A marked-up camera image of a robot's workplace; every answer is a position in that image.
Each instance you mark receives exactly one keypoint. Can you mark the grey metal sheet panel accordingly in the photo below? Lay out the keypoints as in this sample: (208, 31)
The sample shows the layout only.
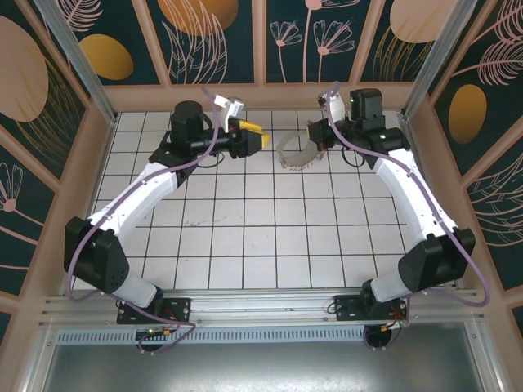
(261, 367)

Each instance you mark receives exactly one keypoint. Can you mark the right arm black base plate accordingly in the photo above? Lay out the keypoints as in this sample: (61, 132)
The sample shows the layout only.
(347, 310)

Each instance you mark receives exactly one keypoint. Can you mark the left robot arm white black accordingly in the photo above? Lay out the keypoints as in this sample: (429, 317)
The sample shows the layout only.
(139, 192)

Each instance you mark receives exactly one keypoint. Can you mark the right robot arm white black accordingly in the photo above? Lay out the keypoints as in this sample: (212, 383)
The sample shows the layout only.
(408, 196)

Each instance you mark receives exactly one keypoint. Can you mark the aluminium side rail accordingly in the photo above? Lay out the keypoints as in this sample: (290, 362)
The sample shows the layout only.
(408, 130)

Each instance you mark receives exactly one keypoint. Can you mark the aluminium corner post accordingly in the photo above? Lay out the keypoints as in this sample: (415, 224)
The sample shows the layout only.
(433, 61)
(79, 61)

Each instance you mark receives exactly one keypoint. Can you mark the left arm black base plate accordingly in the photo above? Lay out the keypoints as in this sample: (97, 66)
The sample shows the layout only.
(180, 310)

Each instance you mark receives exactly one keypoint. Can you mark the aluminium mounting rail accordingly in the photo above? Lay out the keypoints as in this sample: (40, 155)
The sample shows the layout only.
(261, 306)

